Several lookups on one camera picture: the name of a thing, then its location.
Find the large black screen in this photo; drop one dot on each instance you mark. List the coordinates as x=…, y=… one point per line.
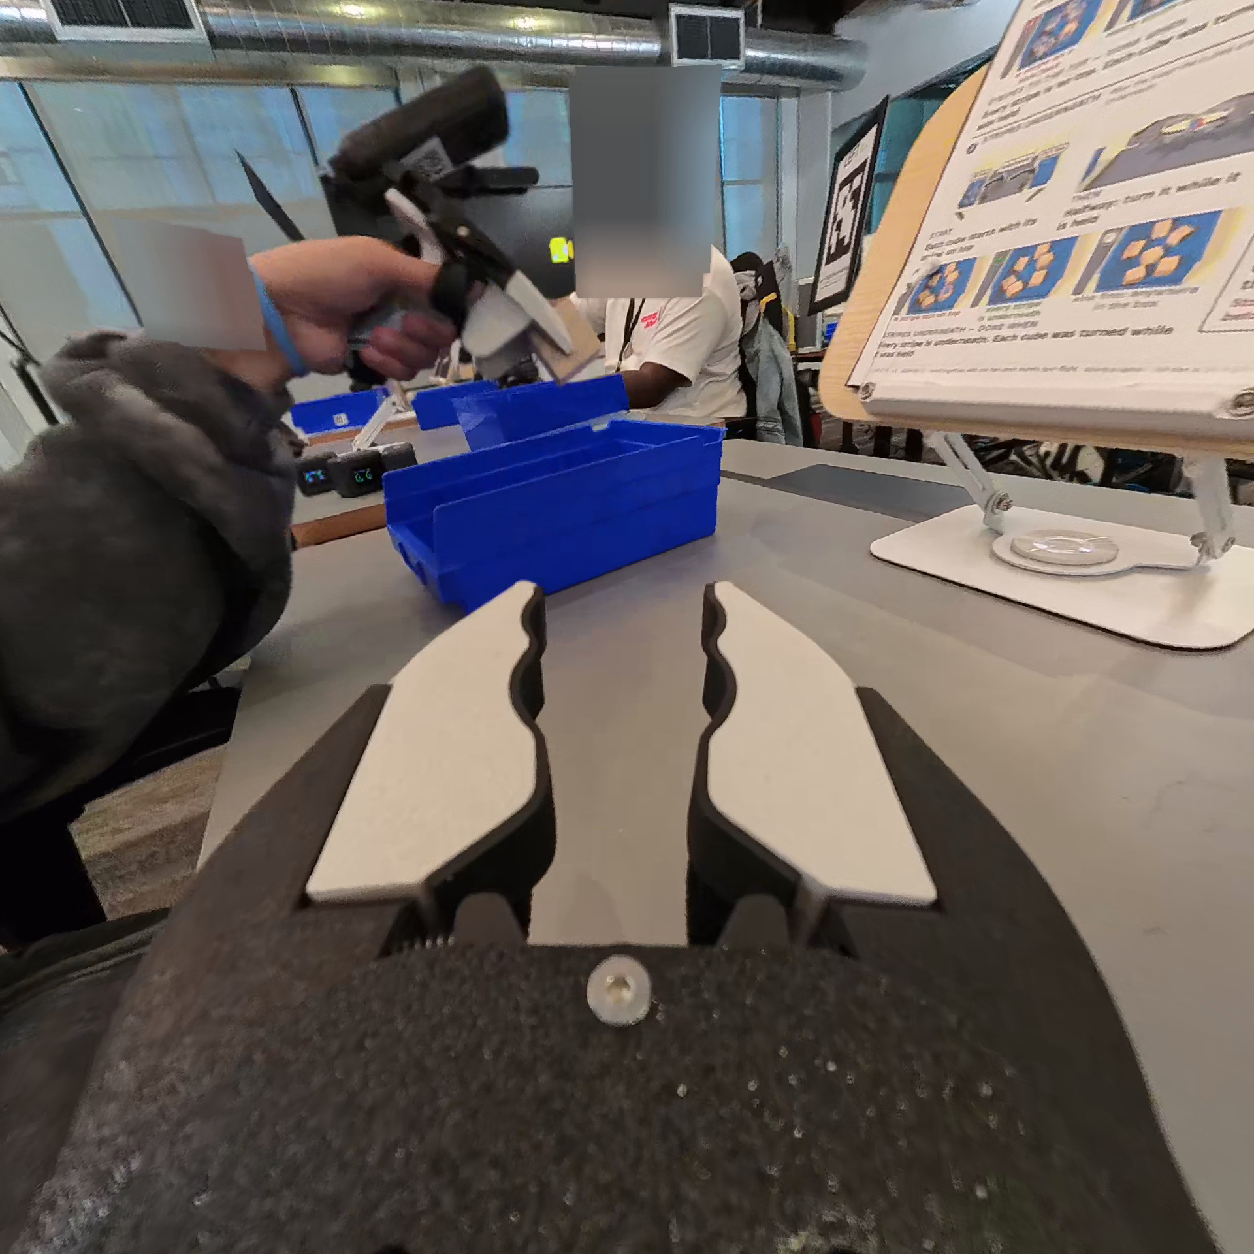
x=543, y=215

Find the wooden pole with black end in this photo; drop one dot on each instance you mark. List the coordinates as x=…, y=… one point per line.
x=269, y=195

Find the grey denim jacket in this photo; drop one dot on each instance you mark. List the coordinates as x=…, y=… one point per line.
x=773, y=363

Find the black digital timer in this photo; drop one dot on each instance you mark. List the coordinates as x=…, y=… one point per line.
x=352, y=476

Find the black framed marker sign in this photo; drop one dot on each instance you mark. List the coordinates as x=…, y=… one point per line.
x=848, y=206

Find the grey table with wooden edge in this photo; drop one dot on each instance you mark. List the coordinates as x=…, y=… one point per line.
x=333, y=519

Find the person's left forearm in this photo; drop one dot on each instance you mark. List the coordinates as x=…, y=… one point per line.
x=127, y=548

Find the wood and white document stand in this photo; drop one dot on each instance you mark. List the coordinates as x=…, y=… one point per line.
x=1078, y=588

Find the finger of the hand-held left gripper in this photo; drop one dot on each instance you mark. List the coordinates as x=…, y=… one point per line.
x=543, y=318

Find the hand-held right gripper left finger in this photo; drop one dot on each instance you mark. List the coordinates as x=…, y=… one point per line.
x=440, y=773

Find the person's legs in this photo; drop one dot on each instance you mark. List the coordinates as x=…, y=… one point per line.
x=49, y=1058

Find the blue plastic bin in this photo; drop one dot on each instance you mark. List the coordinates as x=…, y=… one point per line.
x=548, y=406
x=328, y=410
x=588, y=519

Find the wooden cube with blue stripe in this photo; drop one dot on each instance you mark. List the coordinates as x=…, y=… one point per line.
x=573, y=352

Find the silver ceiling duct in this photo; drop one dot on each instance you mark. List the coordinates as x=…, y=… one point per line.
x=440, y=39

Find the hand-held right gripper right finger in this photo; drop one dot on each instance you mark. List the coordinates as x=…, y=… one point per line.
x=812, y=784

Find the white ceiling vent box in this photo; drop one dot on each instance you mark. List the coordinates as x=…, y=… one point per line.
x=708, y=36
x=122, y=15

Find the printed instruction sheet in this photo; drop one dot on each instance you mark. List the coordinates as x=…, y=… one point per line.
x=1058, y=322

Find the person's left hand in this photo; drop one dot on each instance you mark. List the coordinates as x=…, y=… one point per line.
x=342, y=288

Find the blue wristband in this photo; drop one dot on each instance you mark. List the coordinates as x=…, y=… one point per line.
x=279, y=328

